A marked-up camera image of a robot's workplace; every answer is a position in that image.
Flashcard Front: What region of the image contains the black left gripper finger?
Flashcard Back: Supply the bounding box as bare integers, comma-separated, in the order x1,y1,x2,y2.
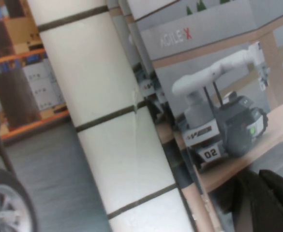
230,169,283,232

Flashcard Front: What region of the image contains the AgileX robotics brochure book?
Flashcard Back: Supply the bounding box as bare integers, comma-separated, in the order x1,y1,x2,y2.
0,0,283,232

